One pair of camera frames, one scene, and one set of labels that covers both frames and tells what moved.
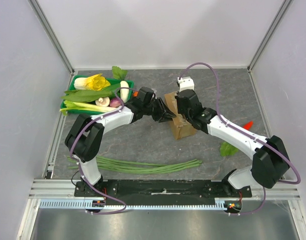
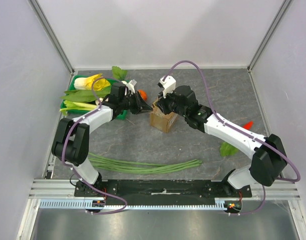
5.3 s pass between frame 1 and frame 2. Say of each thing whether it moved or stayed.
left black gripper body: moved
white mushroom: stayed
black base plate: stayed
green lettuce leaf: stayed
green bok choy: stayed
